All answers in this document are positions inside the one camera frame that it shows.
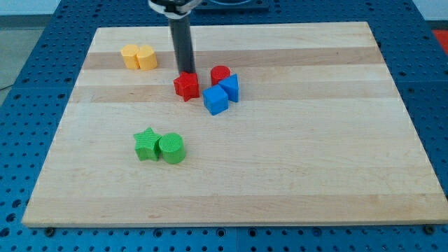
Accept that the red cylinder block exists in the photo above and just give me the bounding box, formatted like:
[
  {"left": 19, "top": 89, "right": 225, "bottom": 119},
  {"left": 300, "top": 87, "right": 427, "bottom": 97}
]
[{"left": 210, "top": 65, "right": 231, "bottom": 85}]

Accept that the yellow cylinder block right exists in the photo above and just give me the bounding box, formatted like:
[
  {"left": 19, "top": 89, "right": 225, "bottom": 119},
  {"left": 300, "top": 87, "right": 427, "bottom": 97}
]
[{"left": 136, "top": 45, "right": 158, "bottom": 71}]

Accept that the blue cube block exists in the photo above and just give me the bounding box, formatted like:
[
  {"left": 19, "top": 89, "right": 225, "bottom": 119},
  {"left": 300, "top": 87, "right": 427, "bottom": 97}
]
[{"left": 202, "top": 85, "right": 229, "bottom": 116}]

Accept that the wooden board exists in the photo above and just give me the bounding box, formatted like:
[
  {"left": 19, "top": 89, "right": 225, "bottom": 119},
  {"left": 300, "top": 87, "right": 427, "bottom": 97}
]
[{"left": 22, "top": 22, "right": 447, "bottom": 228}]

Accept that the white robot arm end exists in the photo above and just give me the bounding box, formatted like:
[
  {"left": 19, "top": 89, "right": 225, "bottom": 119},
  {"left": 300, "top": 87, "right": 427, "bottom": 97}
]
[{"left": 148, "top": 0, "right": 202, "bottom": 20}]

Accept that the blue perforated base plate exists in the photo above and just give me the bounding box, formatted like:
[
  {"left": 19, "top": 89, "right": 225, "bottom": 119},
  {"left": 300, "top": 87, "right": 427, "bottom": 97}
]
[{"left": 1, "top": 0, "right": 447, "bottom": 251}]

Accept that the red star block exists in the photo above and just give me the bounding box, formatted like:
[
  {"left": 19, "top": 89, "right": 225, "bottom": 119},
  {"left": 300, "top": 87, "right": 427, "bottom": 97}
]
[{"left": 174, "top": 71, "right": 200, "bottom": 102}]

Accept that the green star block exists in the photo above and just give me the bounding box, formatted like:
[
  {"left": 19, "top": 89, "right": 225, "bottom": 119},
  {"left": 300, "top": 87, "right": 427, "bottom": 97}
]
[{"left": 134, "top": 127, "right": 162, "bottom": 161}]

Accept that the green cylinder block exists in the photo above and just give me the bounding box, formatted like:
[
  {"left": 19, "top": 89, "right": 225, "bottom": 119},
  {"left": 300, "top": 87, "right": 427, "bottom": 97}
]
[{"left": 159, "top": 132, "right": 186, "bottom": 165}]

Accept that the yellow block left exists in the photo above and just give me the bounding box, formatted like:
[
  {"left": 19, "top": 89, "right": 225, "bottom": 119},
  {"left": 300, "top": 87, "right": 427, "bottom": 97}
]
[{"left": 120, "top": 44, "right": 140, "bottom": 69}]

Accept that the blue triangle block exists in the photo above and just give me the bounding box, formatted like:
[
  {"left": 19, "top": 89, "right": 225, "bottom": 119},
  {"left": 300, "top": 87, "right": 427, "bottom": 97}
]
[{"left": 218, "top": 74, "right": 239, "bottom": 102}]

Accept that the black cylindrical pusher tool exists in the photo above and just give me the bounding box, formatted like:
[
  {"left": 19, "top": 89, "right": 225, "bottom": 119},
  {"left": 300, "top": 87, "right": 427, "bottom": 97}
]
[{"left": 169, "top": 15, "right": 195, "bottom": 74}]

